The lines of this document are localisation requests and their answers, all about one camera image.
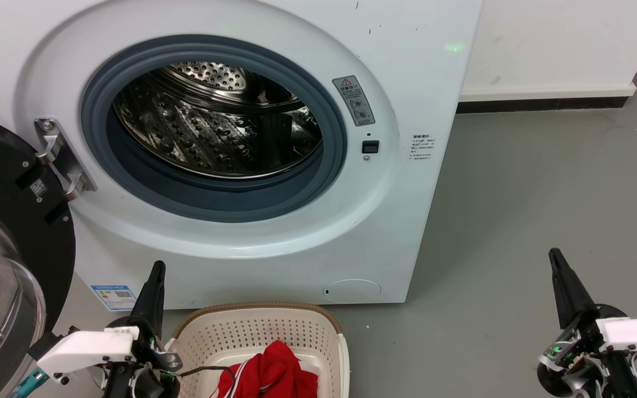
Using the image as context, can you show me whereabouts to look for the stainless steel washing machine drum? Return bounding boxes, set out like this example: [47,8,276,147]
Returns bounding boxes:
[113,61,325,179]

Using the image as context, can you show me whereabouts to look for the blue white energy label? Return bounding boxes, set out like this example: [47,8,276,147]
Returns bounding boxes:
[91,284,138,311]

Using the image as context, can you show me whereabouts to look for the round white filter cover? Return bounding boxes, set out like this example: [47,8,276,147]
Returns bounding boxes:
[323,279,382,303]

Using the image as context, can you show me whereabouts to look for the cream perforated laundry basket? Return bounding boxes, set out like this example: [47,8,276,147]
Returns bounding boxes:
[165,302,351,398]

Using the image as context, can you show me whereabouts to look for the grey rubber door gasket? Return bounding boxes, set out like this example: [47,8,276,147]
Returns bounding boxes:
[81,34,348,223]

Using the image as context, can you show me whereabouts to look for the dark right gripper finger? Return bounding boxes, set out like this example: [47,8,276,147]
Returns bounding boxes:
[549,248,580,330]
[554,248,599,320]

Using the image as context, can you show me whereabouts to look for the small printed text sticker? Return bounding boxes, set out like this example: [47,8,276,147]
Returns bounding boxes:
[410,133,436,164]

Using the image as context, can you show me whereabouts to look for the thin black cable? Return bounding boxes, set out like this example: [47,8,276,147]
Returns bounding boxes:
[178,365,237,387]

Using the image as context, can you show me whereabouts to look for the white and black baseboard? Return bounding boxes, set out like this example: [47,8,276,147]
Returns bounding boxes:
[457,83,637,114]

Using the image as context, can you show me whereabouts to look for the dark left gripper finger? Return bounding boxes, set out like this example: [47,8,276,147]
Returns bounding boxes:
[130,261,160,327]
[150,261,166,333]

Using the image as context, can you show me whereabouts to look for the red garment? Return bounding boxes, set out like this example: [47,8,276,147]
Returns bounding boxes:
[211,339,319,398]

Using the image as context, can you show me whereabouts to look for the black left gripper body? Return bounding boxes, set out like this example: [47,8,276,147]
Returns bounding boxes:
[102,316,183,398]

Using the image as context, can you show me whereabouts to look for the grey warning sticker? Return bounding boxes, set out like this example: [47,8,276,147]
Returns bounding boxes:
[332,76,376,127]

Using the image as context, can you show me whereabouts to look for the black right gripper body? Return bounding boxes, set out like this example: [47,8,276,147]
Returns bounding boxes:
[536,304,637,398]

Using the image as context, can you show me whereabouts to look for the white front-load washing machine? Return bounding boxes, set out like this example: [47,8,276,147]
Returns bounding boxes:
[0,0,485,311]

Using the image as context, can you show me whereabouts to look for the metal door hinge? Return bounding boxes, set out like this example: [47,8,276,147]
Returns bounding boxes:
[35,117,97,201]

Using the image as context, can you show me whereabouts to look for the teal cable connector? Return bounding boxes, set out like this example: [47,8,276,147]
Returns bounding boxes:
[11,369,49,398]

